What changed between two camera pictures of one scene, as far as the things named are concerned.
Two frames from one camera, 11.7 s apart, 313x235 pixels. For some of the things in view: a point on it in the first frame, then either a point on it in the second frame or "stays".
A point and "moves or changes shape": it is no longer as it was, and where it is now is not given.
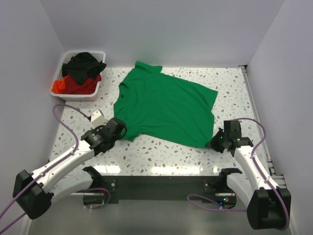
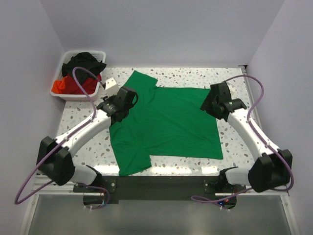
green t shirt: x=157 y=105 moves or changes shape
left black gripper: x=99 y=128 → x=109 y=99
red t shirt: x=73 y=87 stays
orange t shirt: x=58 y=85 stays
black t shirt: x=83 y=65 stays
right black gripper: x=212 y=144 → x=206 y=105
